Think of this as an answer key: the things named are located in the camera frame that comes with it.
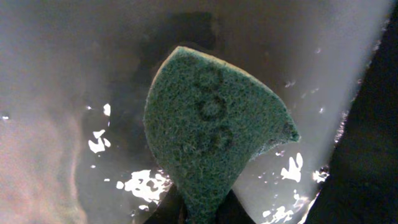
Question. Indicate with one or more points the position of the light blue plate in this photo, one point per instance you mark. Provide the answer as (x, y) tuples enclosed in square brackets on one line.
[(75, 76)]

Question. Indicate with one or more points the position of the black round tray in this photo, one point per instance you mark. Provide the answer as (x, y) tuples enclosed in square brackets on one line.
[(362, 184)]

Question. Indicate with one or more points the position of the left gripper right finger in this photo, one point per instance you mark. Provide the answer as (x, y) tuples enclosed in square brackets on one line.
[(232, 212)]

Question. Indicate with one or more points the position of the green scouring sponge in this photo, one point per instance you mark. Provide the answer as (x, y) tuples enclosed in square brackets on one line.
[(204, 120)]

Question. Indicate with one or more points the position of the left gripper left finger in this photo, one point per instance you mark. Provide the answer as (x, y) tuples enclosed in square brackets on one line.
[(171, 210)]

